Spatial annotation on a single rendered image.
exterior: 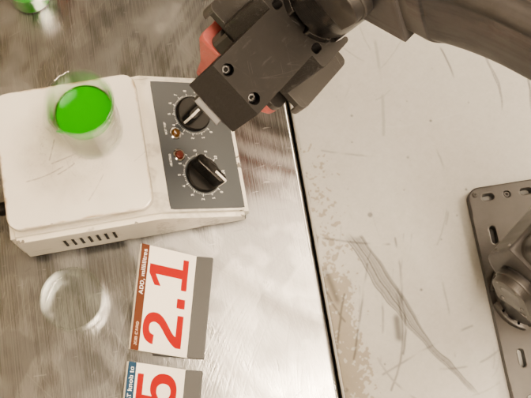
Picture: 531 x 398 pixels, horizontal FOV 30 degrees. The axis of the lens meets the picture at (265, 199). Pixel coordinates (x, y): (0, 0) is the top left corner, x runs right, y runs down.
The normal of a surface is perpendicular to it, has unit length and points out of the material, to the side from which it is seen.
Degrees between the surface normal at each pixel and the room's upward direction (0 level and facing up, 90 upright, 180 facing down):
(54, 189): 0
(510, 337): 0
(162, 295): 40
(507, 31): 87
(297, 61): 31
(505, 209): 0
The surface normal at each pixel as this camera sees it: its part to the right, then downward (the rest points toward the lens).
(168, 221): 0.18, 0.95
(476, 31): -0.65, 0.71
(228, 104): -0.53, 0.63
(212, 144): 0.50, -0.31
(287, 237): 0.01, -0.25
